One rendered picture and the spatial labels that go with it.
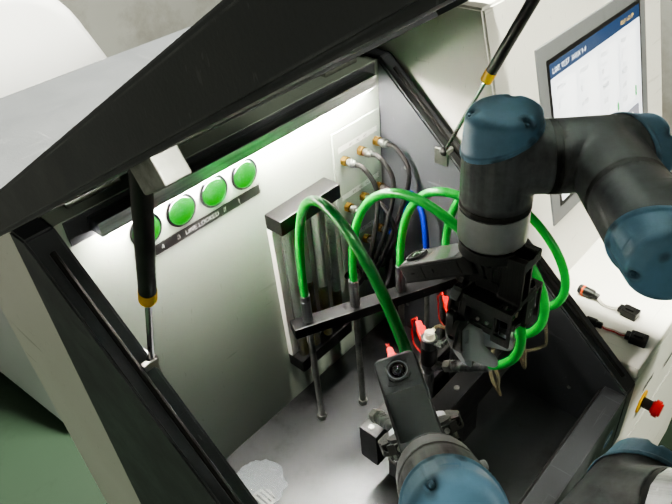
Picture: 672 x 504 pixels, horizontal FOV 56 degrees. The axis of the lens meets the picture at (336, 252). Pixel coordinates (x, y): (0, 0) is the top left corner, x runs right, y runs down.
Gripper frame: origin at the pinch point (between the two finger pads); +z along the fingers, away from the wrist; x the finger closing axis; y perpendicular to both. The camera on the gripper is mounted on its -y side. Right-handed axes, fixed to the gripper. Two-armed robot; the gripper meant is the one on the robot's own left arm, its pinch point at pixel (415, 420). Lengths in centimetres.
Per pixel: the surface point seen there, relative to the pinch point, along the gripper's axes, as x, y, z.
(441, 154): 21, -36, 29
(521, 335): 17.8, -4.2, 9.4
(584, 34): 57, -50, 38
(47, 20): -55, -124, 83
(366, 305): -0.6, -16.5, 33.1
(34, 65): -63, -115, 85
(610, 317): 42, 2, 46
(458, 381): 9.8, 1.8, 35.9
